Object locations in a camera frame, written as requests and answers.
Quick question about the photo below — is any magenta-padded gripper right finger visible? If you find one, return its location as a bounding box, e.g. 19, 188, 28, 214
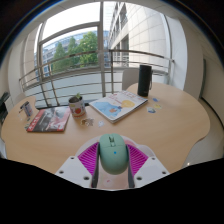
125, 143, 170, 189

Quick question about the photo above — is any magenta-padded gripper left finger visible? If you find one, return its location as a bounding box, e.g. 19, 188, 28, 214
54, 141, 101, 189

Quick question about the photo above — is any mint green computer mouse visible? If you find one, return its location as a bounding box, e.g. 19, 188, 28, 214
98, 133, 130, 176

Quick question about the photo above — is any small cartoon sticker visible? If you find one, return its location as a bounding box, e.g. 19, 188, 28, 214
80, 117, 95, 128

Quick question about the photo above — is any red cover magazine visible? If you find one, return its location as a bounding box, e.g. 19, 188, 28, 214
26, 105, 72, 133

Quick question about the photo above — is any blue and yellow picture book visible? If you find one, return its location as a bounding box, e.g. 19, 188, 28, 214
88, 90, 149, 124

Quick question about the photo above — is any black cylindrical speaker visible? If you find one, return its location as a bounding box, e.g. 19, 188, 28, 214
137, 64, 153, 98

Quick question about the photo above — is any white chair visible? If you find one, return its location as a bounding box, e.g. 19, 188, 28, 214
121, 67, 141, 91

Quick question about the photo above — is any black and white printer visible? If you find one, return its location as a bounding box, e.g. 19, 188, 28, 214
0, 91, 11, 124

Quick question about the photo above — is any metal balcony railing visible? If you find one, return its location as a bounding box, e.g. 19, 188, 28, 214
18, 49, 175, 108

